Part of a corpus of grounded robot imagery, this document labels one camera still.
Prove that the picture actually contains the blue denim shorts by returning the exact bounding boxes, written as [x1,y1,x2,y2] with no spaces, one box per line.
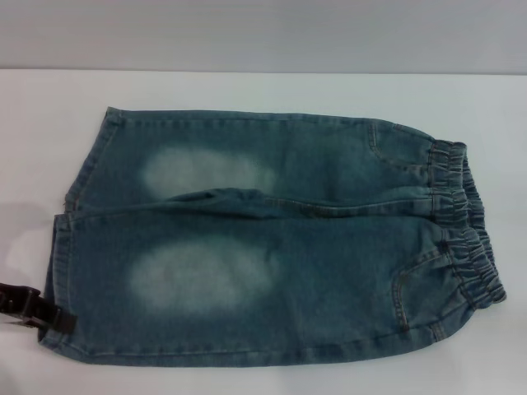
[39,105,508,363]

